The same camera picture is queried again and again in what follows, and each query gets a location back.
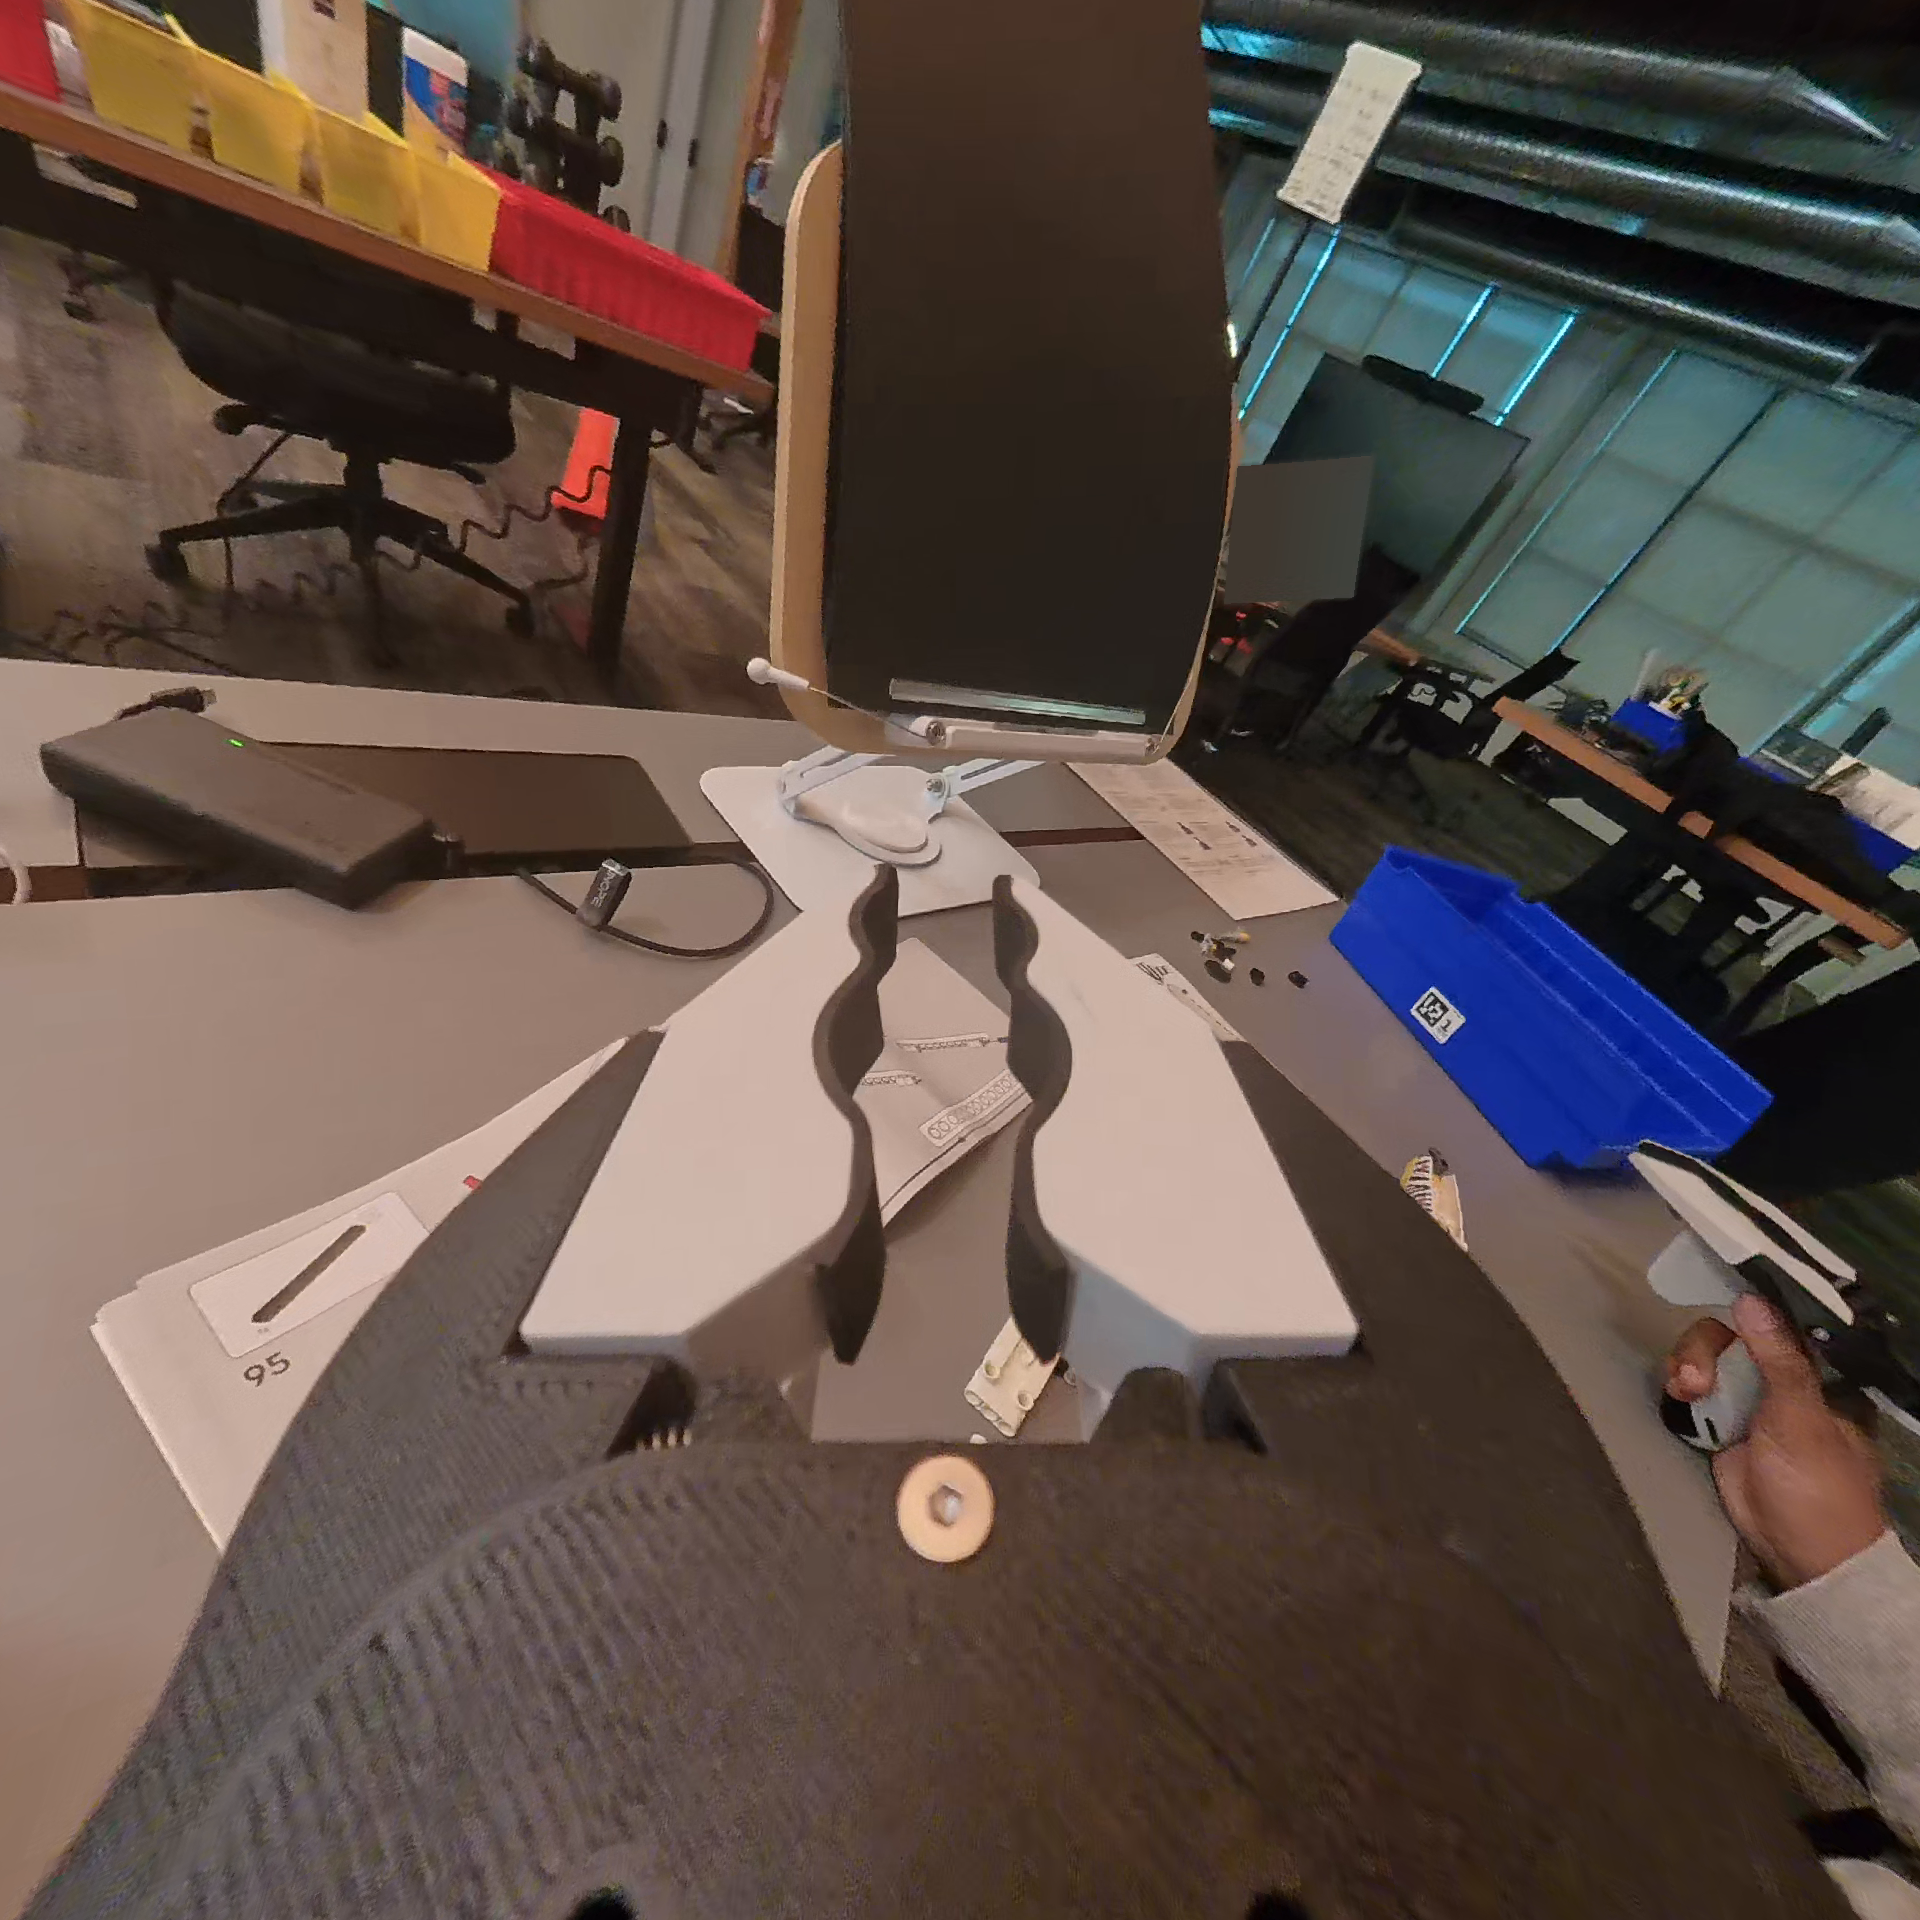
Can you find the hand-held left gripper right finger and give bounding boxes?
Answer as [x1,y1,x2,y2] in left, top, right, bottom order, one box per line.
[990,879,1363,1432]

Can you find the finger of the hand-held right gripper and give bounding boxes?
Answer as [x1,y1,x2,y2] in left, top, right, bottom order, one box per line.
[1628,1141,1864,1306]

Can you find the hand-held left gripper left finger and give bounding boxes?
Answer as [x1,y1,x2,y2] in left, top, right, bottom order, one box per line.
[513,867,904,1415]

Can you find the lego instruction booklet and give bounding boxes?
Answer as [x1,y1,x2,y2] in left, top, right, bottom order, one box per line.
[89,938,1051,1554]

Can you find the person's right forearm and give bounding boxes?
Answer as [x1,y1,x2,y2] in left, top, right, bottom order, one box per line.
[1737,1523,1920,1801]

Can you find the small black lego parts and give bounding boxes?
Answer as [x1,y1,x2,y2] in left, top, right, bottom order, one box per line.
[1191,928,1309,992]

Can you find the person's right hand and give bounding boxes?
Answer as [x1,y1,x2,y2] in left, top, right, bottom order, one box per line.
[1661,1294,1892,1597]

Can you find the blue plastic bin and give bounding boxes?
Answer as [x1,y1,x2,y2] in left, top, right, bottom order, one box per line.
[1329,843,1776,1175]

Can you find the white printed paper sheet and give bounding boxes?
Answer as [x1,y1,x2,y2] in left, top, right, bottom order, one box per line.
[1070,754,1347,923]

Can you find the book stand with metal base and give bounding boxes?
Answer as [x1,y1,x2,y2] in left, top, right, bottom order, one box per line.
[696,142,1251,922]

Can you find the black office chair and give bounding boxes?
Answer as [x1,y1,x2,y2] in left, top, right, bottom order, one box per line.
[1368,649,1579,771]
[147,274,543,665]

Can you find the black power brick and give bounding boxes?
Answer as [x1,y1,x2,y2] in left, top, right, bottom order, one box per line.
[36,709,454,912]

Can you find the black flat monitor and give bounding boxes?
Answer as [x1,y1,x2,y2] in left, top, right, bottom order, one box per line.
[1271,350,1536,560]

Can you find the yellow storage bin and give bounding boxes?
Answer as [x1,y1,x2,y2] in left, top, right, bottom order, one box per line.
[409,146,502,274]
[304,104,424,232]
[57,0,207,126]
[192,49,319,177]

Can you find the white sign board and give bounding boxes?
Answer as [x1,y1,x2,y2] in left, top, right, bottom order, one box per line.
[1276,40,1427,232]

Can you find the dumbbell rack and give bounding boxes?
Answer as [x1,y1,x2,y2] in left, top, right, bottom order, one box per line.
[507,32,635,201]

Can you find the long wooden table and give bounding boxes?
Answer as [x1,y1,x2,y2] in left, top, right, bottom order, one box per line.
[0,83,776,681]

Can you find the black cable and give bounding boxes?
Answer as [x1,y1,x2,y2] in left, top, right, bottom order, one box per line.
[513,853,776,960]

